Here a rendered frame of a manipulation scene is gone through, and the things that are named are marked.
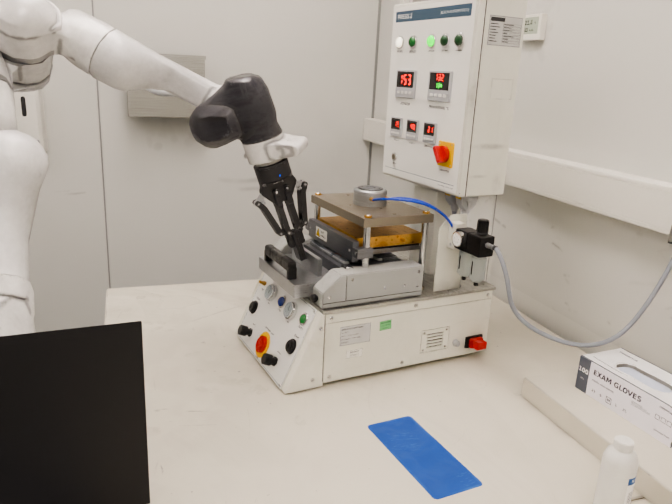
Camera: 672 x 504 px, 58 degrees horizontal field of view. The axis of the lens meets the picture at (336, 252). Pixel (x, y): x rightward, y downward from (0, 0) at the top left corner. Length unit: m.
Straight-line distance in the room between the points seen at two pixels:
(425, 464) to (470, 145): 0.67
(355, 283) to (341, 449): 0.34
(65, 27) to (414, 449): 1.04
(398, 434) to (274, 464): 0.25
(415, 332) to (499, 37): 0.66
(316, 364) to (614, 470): 0.60
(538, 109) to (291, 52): 1.28
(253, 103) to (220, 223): 1.59
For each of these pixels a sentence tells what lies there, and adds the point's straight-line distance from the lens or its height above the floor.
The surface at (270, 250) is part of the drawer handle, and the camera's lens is 1.39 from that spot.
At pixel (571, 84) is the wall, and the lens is 1.74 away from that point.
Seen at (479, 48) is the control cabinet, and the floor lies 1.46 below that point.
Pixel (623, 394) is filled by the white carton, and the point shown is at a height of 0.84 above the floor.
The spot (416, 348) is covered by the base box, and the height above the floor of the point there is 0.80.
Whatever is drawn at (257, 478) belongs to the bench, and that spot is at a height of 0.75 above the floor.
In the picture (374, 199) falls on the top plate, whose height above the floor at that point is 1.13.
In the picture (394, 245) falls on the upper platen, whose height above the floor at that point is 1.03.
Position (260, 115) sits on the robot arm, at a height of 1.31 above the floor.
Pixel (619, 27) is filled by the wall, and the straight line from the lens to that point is 1.64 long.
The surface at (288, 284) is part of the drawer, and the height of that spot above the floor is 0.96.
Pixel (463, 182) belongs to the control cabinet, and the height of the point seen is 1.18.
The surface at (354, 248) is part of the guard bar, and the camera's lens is 1.29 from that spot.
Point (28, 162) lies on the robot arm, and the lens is 1.09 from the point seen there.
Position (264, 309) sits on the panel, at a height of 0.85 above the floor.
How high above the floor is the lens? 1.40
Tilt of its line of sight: 16 degrees down
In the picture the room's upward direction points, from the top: 3 degrees clockwise
